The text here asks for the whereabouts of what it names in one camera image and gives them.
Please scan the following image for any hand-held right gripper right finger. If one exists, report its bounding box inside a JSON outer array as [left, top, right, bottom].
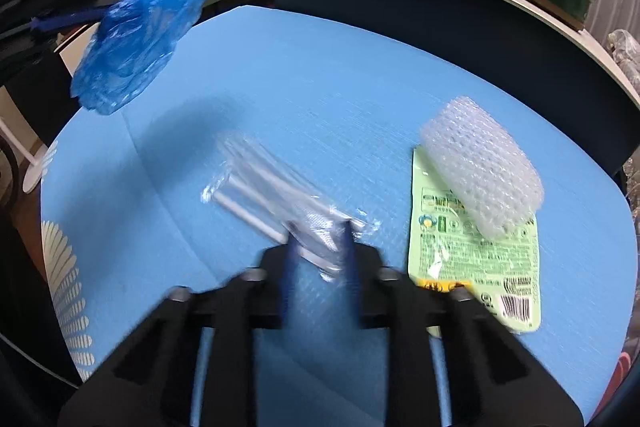
[[343, 218, 585, 427]]

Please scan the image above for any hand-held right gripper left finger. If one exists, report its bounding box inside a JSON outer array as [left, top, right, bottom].
[[57, 224, 304, 427]]

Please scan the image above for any blue plastic bag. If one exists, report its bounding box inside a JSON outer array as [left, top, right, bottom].
[[69, 0, 225, 116]]

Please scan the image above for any clear plastic wrapper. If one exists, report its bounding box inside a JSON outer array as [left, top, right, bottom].
[[199, 131, 384, 283]]

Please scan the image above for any pink plastic bin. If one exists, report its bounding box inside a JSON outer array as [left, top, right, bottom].
[[607, 349, 634, 396]]

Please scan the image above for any light green flat packet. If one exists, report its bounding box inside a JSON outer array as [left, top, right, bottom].
[[407, 147, 542, 334]]

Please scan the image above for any white round stand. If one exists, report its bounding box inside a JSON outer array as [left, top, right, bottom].
[[0, 116, 51, 194]]

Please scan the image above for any white bubble wrap roll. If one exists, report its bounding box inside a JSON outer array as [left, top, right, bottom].
[[418, 95, 545, 243]]

